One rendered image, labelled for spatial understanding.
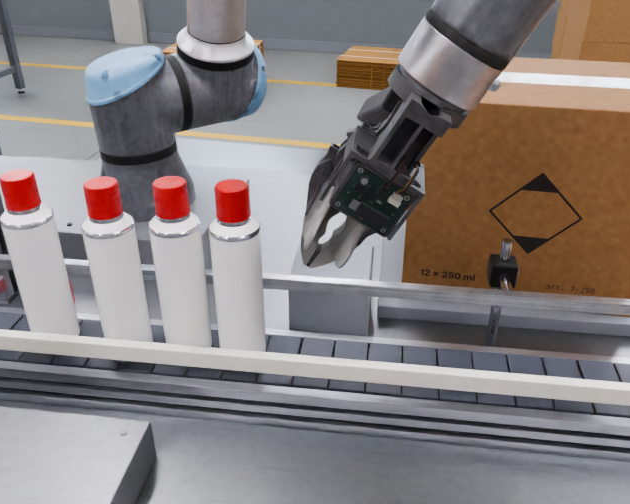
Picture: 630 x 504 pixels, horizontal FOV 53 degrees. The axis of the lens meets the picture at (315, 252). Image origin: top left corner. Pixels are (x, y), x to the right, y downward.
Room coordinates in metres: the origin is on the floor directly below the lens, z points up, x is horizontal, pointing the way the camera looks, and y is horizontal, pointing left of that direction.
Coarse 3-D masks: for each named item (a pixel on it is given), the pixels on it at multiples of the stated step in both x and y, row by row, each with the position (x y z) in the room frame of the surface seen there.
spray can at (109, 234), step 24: (96, 192) 0.55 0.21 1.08; (96, 216) 0.55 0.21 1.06; (120, 216) 0.57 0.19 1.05; (96, 240) 0.54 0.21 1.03; (120, 240) 0.55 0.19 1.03; (96, 264) 0.55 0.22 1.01; (120, 264) 0.55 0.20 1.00; (96, 288) 0.55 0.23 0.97; (120, 288) 0.55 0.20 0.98; (144, 288) 0.57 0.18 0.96; (120, 312) 0.55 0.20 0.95; (144, 312) 0.56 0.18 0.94; (120, 336) 0.54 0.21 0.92; (144, 336) 0.56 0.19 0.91; (120, 360) 0.54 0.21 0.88
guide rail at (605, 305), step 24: (0, 264) 0.63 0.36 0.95; (72, 264) 0.62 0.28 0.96; (144, 264) 0.62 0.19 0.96; (264, 288) 0.59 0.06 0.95; (288, 288) 0.59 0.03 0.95; (312, 288) 0.58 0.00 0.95; (336, 288) 0.58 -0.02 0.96; (360, 288) 0.58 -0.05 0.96; (384, 288) 0.57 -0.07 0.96; (408, 288) 0.57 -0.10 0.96; (432, 288) 0.57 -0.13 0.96; (456, 288) 0.57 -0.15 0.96; (480, 288) 0.57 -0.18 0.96; (600, 312) 0.54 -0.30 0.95; (624, 312) 0.54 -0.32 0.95
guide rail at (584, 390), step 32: (64, 352) 0.54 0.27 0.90; (96, 352) 0.53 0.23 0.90; (128, 352) 0.53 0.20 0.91; (160, 352) 0.52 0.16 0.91; (192, 352) 0.52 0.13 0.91; (224, 352) 0.52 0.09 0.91; (256, 352) 0.52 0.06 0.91; (416, 384) 0.49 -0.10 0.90; (448, 384) 0.49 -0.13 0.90; (480, 384) 0.48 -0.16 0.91; (512, 384) 0.48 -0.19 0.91; (544, 384) 0.47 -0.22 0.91; (576, 384) 0.47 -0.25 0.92; (608, 384) 0.47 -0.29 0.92
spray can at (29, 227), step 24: (24, 192) 0.58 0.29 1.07; (0, 216) 0.59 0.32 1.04; (24, 216) 0.57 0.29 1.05; (48, 216) 0.58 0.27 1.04; (24, 240) 0.56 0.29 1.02; (48, 240) 0.58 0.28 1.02; (24, 264) 0.56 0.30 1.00; (48, 264) 0.57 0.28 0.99; (24, 288) 0.57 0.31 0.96; (48, 288) 0.57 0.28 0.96; (48, 312) 0.57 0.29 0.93; (72, 312) 0.59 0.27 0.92
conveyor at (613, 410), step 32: (0, 320) 0.62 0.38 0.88; (96, 320) 0.62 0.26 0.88; (0, 352) 0.56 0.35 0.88; (32, 352) 0.56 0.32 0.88; (288, 352) 0.56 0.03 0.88; (320, 352) 0.56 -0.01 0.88; (352, 352) 0.56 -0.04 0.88; (384, 352) 0.56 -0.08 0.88; (416, 352) 0.56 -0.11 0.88; (448, 352) 0.56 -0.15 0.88; (480, 352) 0.56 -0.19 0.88; (288, 384) 0.51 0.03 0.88; (320, 384) 0.51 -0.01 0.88; (352, 384) 0.51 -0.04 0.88; (384, 384) 0.51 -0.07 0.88
